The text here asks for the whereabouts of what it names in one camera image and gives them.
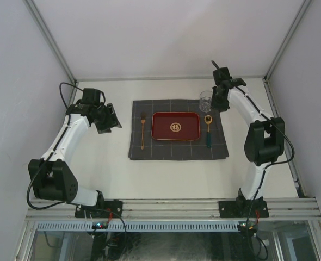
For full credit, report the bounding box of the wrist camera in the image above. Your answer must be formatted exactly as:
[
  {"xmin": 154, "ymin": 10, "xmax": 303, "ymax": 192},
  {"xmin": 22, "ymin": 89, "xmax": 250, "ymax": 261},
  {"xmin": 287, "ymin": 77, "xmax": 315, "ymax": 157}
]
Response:
[
  {"xmin": 211, "ymin": 60, "xmax": 246, "ymax": 89},
  {"xmin": 81, "ymin": 88, "xmax": 106, "ymax": 106}
]

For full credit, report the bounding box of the rose gold fork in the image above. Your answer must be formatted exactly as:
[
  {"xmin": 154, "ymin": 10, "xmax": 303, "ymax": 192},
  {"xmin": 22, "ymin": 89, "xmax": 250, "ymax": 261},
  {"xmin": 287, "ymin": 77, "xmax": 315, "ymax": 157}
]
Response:
[{"xmin": 140, "ymin": 112, "xmax": 146, "ymax": 150}]

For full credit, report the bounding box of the gold spoon green handle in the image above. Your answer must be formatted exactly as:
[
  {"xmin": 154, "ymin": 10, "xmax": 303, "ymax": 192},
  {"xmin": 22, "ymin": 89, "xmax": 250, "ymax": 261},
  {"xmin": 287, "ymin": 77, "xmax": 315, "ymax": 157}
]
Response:
[{"xmin": 205, "ymin": 115, "xmax": 213, "ymax": 148}]

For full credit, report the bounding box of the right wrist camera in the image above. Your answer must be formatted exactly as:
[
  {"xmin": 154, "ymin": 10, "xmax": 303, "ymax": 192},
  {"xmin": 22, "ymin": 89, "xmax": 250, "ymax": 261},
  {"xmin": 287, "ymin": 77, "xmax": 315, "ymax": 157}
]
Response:
[{"xmin": 211, "ymin": 60, "xmax": 246, "ymax": 89}]

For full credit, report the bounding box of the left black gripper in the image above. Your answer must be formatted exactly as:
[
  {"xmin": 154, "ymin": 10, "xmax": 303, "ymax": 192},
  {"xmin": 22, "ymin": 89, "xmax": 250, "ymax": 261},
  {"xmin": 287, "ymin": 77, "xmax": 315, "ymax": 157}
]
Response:
[{"xmin": 92, "ymin": 103, "xmax": 121, "ymax": 134}]

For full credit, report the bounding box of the right aluminium frame post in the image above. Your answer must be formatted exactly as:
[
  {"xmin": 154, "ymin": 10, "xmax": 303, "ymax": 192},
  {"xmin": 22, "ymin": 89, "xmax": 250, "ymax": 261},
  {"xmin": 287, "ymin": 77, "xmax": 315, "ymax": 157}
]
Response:
[{"xmin": 264, "ymin": 0, "xmax": 313, "ymax": 80}]

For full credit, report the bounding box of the aluminium frame post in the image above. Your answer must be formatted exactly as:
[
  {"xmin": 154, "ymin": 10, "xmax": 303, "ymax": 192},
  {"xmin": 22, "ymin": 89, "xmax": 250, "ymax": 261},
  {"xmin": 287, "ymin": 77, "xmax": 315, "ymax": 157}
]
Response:
[
  {"xmin": 23, "ymin": 0, "xmax": 77, "ymax": 84},
  {"xmin": 264, "ymin": 0, "xmax": 313, "ymax": 80}
]

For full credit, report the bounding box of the red rectangular tray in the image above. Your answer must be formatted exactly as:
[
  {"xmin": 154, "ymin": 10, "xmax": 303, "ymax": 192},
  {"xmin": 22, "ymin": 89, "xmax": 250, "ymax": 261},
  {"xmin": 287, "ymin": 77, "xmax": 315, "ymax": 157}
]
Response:
[{"xmin": 151, "ymin": 111, "xmax": 201, "ymax": 141}]

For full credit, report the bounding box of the left aluminium frame post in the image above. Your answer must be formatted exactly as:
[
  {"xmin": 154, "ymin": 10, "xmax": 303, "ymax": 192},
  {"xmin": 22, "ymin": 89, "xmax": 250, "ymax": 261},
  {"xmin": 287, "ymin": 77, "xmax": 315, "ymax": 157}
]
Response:
[{"xmin": 23, "ymin": 0, "xmax": 77, "ymax": 84}]

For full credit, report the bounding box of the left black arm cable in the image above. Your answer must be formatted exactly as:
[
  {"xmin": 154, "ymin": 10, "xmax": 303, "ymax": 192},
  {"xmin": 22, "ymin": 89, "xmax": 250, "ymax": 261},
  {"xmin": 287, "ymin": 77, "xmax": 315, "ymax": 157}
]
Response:
[{"xmin": 26, "ymin": 82, "xmax": 85, "ymax": 210}]

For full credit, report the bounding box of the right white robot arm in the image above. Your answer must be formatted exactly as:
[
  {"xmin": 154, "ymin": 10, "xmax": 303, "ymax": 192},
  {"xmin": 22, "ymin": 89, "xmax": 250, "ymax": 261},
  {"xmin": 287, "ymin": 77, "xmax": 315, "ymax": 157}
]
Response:
[{"xmin": 211, "ymin": 78, "xmax": 285, "ymax": 218}]

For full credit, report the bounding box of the grey checked cloth napkin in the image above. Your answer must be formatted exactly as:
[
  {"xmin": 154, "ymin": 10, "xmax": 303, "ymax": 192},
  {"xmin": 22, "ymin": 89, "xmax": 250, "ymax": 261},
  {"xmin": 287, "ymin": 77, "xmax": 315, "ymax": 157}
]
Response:
[{"xmin": 128, "ymin": 100, "xmax": 229, "ymax": 161}]

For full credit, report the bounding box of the aluminium front rail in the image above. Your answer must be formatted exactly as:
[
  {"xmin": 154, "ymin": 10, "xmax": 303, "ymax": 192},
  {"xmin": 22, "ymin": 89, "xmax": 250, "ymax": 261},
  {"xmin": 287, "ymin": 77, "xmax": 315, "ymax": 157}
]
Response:
[{"xmin": 26, "ymin": 198, "xmax": 321, "ymax": 221}]

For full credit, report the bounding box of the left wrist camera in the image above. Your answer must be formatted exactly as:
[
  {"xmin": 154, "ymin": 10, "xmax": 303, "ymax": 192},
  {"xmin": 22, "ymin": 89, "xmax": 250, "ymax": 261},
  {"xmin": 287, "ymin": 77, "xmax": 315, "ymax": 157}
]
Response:
[{"xmin": 81, "ymin": 88, "xmax": 106, "ymax": 106}]

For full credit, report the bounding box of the clear glass cup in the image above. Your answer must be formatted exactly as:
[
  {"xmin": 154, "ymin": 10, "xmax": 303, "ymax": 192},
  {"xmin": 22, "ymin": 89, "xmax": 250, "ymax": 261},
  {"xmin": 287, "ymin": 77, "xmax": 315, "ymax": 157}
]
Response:
[{"xmin": 199, "ymin": 91, "xmax": 212, "ymax": 113}]

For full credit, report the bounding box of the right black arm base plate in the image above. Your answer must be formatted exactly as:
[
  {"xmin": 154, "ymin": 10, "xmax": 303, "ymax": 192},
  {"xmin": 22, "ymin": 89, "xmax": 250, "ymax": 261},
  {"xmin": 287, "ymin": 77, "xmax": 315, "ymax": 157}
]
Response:
[{"xmin": 218, "ymin": 200, "xmax": 269, "ymax": 219}]

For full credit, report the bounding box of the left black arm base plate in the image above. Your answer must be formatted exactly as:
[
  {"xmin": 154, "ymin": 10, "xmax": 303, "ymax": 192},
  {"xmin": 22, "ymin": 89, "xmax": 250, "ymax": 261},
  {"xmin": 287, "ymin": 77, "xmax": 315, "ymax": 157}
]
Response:
[{"xmin": 75, "ymin": 200, "xmax": 123, "ymax": 219}]

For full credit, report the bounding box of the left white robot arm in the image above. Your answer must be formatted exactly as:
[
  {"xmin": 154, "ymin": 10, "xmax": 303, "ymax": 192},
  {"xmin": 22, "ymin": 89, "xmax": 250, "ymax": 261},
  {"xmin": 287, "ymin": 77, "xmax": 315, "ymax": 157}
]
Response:
[{"xmin": 27, "ymin": 103, "xmax": 121, "ymax": 218}]

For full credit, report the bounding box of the grey slotted cable duct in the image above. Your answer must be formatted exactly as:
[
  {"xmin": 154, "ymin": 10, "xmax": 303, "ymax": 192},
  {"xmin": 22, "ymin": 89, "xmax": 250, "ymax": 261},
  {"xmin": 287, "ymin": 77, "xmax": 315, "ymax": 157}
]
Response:
[{"xmin": 36, "ymin": 221, "xmax": 239, "ymax": 232}]

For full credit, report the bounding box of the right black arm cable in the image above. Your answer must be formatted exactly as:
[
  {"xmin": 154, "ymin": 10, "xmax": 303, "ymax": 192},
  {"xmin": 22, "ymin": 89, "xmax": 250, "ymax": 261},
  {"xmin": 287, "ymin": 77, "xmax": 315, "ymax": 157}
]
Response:
[{"xmin": 271, "ymin": 127, "xmax": 296, "ymax": 166}]

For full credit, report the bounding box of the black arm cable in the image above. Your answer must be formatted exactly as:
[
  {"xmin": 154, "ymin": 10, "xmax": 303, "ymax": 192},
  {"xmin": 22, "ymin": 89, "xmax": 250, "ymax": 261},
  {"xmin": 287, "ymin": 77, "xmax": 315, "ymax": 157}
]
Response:
[
  {"xmin": 271, "ymin": 127, "xmax": 296, "ymax": 166},
  {"xmin": 26, "ymin": 82, "xmax": 85, "ymax": 210}
]

